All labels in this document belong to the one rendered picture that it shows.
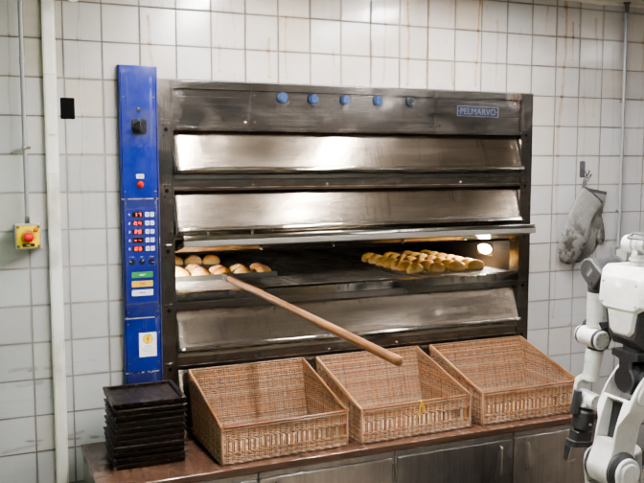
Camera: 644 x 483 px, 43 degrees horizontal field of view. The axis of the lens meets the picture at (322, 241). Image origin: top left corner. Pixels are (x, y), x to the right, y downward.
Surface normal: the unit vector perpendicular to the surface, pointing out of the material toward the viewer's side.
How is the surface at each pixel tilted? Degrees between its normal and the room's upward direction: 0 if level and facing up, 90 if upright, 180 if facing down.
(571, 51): 90
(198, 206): 70
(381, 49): 90
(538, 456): 90
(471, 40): 90
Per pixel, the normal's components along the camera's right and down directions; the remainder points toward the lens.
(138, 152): 0.40, 0.09
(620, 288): -0.91, 0.04
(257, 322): 0.37, -0.26
